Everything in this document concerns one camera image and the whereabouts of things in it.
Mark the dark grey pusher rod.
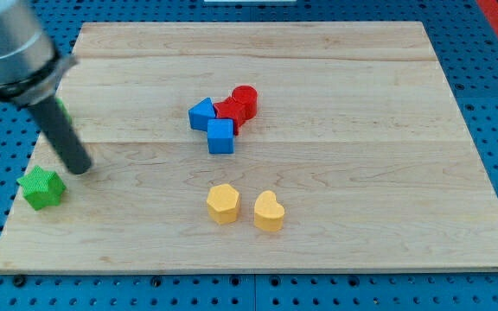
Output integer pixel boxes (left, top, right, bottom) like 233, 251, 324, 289
27, 96, 92, 175

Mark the green circle block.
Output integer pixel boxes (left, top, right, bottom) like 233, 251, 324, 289
56, 98, 73, 124

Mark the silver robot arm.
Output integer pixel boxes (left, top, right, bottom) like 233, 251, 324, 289
0, 0, 92, 175

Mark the green star block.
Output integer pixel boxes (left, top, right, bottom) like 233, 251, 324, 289
17, 166, 67, 211

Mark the red star block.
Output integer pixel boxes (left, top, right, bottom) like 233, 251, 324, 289
213, 97, 246, 136

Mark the blue triangle block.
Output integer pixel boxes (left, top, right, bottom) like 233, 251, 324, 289
188, 98, 216, 131

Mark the blue cube block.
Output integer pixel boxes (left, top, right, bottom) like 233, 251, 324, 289
207, 119, 234, 154

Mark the yellow hexagon block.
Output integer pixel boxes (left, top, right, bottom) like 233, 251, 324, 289
206, 183, 240, 225

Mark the red cylinder block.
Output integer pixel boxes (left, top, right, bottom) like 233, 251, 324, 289
232, 85, 258, 120

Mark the wooden board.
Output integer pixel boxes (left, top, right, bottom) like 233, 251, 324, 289
0, 22, 498, 275

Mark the yellow heart block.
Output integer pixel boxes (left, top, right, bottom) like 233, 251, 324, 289
253, 190, 285, 232

